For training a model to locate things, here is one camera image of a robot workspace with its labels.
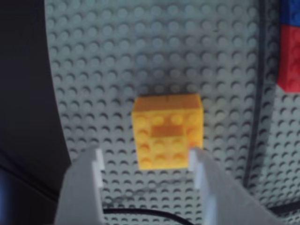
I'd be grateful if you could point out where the gray Lego baseplate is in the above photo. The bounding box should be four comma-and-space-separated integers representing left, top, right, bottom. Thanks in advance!
43, 0, 300, 225

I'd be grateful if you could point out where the black cable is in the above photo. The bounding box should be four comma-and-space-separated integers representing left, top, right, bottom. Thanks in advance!
102, 207, 180, 225

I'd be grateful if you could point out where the yellow Lego cube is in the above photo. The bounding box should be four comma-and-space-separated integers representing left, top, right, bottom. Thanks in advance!
132, 93, 203, 170

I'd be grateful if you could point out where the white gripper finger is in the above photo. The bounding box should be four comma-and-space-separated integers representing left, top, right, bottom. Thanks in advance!
189, 147, 289, 225
53, 146, 105, 225

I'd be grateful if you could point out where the blue Lego cube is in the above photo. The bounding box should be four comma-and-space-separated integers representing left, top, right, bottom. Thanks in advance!
280, 0, 300, 26

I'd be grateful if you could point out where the red Lego cube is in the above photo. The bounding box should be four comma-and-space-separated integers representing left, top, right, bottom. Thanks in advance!
277, 24, 300, 95

